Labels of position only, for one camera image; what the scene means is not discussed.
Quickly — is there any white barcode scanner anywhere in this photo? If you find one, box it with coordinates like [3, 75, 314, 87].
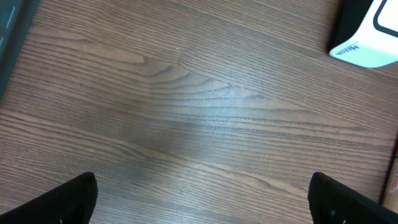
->
[329, 0, 397, 68]

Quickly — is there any red snack package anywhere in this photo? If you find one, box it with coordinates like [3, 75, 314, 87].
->
[381, 141, 397, 213]

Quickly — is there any grey plastic mesh basket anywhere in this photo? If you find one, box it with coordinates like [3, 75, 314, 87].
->
[1, 0, 40, 96]

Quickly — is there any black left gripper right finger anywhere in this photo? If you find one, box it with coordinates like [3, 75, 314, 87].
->
[308, 172, 397, 224]

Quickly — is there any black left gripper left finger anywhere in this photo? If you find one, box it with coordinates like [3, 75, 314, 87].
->
[1, 172, 98, 224]

